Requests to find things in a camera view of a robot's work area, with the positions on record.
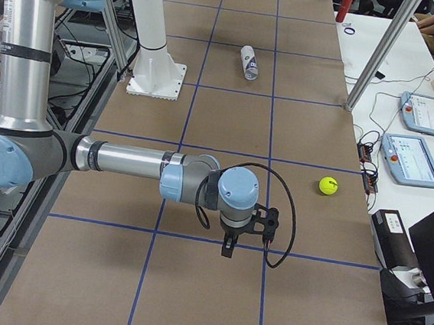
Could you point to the teach pendant tablet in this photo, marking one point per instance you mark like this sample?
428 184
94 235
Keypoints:
409 160
418 112

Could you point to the clear tennis ball can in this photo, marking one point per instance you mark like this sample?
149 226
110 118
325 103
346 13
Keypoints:
249 62

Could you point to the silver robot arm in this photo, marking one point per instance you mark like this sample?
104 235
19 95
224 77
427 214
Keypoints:
30 148

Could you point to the aluminium frame post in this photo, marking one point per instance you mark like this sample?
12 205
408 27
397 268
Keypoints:
389 38

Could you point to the far teach pendant tablet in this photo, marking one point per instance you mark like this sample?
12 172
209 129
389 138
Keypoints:
418 112

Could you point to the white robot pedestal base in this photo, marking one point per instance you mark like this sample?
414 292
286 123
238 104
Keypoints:
155 74

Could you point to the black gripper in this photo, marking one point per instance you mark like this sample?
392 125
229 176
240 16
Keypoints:
232 234

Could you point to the near teach pendant tablet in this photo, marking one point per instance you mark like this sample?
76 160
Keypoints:
409 160

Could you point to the black box with label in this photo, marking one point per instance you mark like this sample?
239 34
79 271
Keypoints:
391 241

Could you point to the red cylinder bottle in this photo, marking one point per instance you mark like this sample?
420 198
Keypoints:
343 10

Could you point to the yellow tennis ball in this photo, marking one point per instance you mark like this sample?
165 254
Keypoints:
328 185

